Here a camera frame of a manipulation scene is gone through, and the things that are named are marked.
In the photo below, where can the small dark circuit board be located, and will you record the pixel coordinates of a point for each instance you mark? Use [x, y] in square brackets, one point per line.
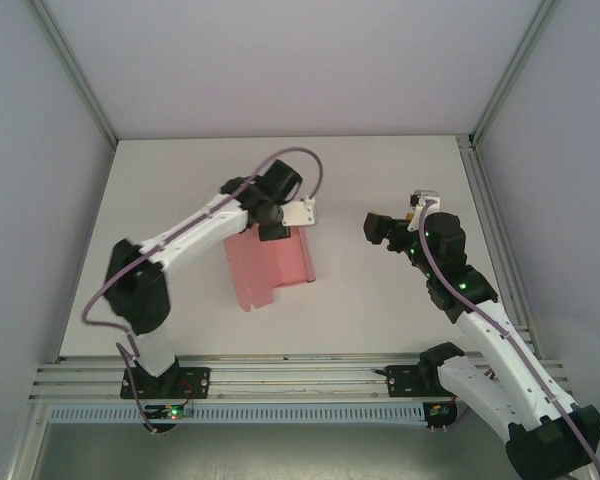
[439, 412]

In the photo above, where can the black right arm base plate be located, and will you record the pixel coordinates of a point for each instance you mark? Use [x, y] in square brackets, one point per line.
[400, 382]

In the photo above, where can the pink cloth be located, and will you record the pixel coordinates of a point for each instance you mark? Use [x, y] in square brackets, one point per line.
[290, 260]

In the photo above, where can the aluminium arm base rail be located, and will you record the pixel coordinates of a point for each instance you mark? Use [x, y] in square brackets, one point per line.
[300, 380]

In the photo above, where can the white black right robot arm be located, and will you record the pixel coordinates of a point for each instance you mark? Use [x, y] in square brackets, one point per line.
[510, 380]

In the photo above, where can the aluminium frame post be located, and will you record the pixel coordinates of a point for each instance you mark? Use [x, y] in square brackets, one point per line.
[27, 440]
[75, 70]
[515, 65]

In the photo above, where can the circuit board with green light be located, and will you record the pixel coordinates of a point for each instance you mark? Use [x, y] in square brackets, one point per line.
[172, 412]

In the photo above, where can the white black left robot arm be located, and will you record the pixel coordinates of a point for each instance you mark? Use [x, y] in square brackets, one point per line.
[190, 235]

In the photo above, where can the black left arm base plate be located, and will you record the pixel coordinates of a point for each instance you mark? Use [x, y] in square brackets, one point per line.
[200, 382]

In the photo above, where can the aluminium table side rail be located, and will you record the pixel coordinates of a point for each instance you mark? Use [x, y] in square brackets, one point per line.
[505, 260]

